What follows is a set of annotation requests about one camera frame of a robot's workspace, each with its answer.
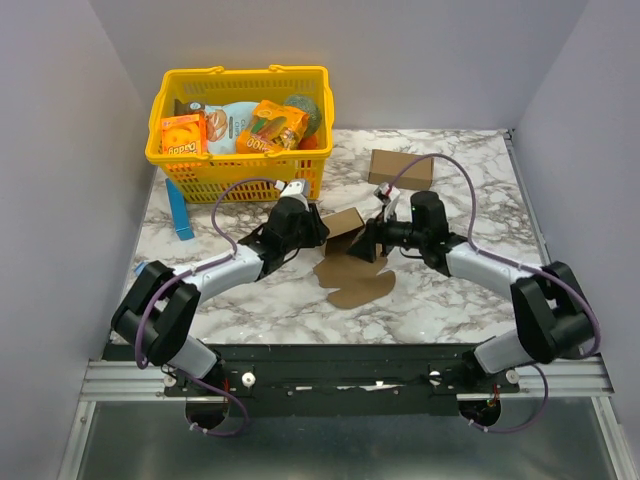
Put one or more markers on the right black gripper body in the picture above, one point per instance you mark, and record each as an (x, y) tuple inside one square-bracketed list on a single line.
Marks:
[(373, 240)]

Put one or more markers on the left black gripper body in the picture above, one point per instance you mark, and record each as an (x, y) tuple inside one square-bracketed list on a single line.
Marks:
[(304, 235)]

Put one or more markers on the brown cardboard box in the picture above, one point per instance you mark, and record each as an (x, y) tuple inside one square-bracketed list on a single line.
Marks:
[(354, 282), (385, 165)]

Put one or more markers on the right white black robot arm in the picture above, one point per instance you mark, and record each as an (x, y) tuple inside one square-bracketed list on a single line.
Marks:
[(552, 317)]

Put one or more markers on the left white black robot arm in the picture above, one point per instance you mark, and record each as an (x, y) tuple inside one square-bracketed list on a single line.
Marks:
[(156, 313)]

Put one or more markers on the tall blue box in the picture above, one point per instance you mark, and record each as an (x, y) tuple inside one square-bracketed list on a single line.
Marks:
[(179, 212)]

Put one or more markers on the orange Daddy snack box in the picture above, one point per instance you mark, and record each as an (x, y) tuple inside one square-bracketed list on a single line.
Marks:
[(184, 134)]

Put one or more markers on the small blue flat box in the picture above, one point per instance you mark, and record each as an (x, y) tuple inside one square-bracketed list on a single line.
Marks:
[(139, 268)]

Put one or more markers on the small orange fruit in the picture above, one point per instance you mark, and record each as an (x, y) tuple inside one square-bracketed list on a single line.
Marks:
[(308, 143)]

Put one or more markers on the orange candy bag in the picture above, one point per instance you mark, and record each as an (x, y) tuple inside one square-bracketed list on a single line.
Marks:
[(272, 128)]

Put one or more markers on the green round melon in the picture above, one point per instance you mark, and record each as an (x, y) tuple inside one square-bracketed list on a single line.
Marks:
[(307, 105)]

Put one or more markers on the light blue chips bag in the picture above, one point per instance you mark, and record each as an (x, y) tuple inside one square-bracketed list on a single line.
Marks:
[(224, 123)]

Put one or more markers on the yellow plastic shopping basket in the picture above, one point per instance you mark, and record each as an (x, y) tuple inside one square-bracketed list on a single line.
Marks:
[(202, 178)]

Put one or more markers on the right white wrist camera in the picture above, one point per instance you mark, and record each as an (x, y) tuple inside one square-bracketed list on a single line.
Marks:
[(389, 196)]

